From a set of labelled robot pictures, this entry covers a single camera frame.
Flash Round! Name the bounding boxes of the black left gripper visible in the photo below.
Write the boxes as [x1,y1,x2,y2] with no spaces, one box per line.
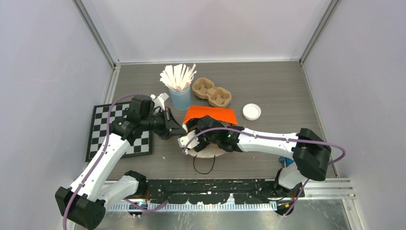
[141,107,186,138]

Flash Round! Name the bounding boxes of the orange paper bag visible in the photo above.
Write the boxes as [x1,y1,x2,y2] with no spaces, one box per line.
[181,105,238,175]

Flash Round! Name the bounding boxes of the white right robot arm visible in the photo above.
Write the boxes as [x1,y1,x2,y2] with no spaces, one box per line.
[178,115,331,197]

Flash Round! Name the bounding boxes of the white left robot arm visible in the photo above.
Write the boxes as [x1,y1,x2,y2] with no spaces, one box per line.
[55,93,186,230]

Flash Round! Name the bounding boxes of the light blue cup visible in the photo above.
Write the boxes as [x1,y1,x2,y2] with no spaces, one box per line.
[169,86,192,110]

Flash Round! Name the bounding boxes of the black white chessboard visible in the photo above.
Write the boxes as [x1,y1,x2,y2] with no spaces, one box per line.
[85,102,153,162]

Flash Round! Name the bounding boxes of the stack of white lids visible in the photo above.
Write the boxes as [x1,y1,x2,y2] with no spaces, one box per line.
[242,103,261,121]

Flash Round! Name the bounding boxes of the brown cardboard cup carrier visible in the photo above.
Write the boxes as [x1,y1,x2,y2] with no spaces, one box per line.
[192,78,232,108]

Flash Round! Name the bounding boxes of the white wooden stir sticks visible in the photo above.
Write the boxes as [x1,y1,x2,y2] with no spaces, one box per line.
[159,63,197,92]

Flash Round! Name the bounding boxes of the blue toy block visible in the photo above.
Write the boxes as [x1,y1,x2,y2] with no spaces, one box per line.
[279,157,294,168]

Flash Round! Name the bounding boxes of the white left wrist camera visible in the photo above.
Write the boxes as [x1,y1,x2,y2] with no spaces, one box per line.
[150,92,169,110]

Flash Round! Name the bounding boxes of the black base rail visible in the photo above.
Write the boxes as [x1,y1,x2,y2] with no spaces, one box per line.
[115,178,305,206]

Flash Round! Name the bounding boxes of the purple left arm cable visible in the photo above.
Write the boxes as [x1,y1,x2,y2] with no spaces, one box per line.
[62,93,153,230]

